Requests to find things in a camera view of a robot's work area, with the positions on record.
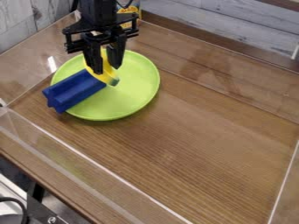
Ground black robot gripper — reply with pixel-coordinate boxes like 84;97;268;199
61;0;138;74

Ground yellow toy banana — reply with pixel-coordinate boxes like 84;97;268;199
82;48;120;86

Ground green plastic plate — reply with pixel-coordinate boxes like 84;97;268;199
50;49;161;122

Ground blue plastic block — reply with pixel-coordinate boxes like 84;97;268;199
41;69;106;113

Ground clear acrylic front wall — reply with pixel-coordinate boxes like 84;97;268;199
0;108;192;224

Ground black metal mount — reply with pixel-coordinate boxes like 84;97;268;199
26;199;69;224

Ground black cable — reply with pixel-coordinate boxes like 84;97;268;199
0;195;33;224

